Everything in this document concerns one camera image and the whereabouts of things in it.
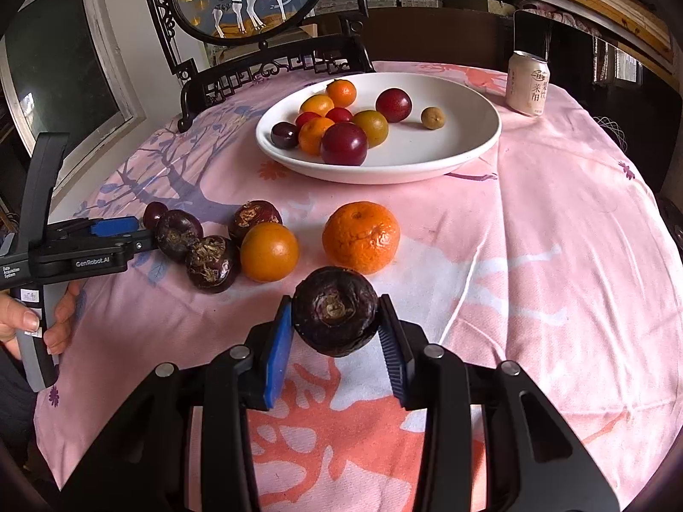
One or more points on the beverage can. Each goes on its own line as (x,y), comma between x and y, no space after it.
(528,88)

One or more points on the dark glossy board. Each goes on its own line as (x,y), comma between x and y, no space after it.
(531,29)

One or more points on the white framed window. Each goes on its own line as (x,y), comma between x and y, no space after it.
(58,74)

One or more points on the dark water chestnut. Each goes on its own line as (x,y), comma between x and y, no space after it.
(177,234)
(255,216)
(335,309)
(212,264)

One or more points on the red plum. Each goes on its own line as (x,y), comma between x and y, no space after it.
(344,144)
(394,105)

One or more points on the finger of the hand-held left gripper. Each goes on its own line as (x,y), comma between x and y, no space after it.
(141,245)
(115,225)

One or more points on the brown longan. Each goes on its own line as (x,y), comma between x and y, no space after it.
(432,118)

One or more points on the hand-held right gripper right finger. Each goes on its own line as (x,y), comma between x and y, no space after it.
(396,362)

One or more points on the orange plum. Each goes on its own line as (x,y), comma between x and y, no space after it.
(269,252)

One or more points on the red cherry tomato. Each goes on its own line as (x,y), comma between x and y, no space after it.
(307,119)
(339,115)

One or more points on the dark cherry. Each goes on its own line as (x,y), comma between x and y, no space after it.
(284,135)
(153,215)

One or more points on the yellow plum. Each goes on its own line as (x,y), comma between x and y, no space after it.
(373,127)

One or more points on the person's left hand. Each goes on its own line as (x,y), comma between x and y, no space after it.
(61,320)

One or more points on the white plate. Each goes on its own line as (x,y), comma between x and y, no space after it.
(453,144)

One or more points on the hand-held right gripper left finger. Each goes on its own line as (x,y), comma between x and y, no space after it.
(278,357)

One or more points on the small mandarin orange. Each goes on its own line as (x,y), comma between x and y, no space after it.
(341,91)

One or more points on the orange kumquat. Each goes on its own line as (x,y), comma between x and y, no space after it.
(316,104)

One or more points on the stack of wooden boards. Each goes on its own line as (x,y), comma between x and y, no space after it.
(613,5)

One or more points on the pink printed tablecloth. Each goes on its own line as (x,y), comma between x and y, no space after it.
(533,277)

